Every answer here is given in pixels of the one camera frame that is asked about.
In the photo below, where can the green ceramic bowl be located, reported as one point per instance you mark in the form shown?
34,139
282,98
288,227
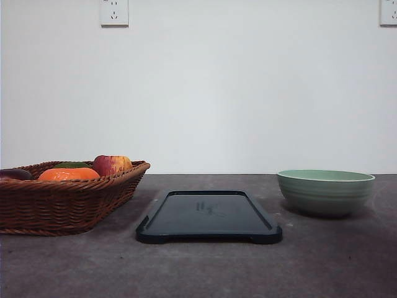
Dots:
325,191

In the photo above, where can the brown wicker basket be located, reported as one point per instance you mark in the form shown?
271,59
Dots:
49,207

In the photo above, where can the dark blue rectangular tray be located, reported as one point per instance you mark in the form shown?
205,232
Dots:
207,216

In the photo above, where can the red yellow apple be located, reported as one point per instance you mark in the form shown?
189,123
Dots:
110,164

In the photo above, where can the dark green fruit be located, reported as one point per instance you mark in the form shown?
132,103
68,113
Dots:
72,164

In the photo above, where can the orange tangerine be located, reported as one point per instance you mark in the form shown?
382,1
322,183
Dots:
69,174

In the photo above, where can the dark purple eggplant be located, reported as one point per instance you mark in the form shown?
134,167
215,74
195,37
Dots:
16,174

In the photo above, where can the white wall socket left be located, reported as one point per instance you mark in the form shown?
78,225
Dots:
114,14

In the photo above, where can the white wall socket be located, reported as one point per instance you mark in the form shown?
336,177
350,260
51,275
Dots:
387,14
114,14

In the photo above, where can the white wall socket right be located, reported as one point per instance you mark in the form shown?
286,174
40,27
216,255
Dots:
387,14

